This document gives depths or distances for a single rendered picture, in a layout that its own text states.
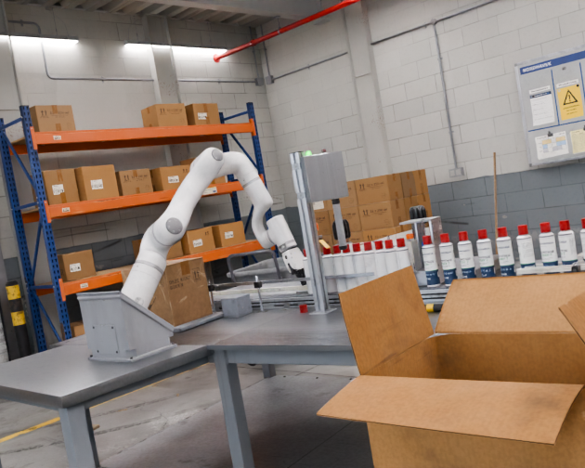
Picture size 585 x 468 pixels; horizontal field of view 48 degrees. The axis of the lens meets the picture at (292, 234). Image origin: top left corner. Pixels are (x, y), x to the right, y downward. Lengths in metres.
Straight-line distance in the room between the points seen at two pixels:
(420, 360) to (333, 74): 7.39
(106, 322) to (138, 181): 4.34
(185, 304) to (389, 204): 3.59
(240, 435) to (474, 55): 5.58
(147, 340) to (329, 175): 0.97
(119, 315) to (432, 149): 5.65
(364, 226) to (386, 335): 5.31
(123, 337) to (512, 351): 1.60
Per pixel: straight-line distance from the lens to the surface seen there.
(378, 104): 7.97
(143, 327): 2.51
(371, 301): 1.13
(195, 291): 3.03
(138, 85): 7.98
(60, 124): 6.47
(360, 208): 6.43
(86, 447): 2.32
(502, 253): 2.51
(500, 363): 1.24
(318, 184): 2.68
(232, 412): 2.57
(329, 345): 2.16
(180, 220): 2.69
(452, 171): 7.48
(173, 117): 7.16
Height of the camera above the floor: 1.31
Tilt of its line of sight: 3 degrees down
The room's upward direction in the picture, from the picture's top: 10 degrees counter-clockwise
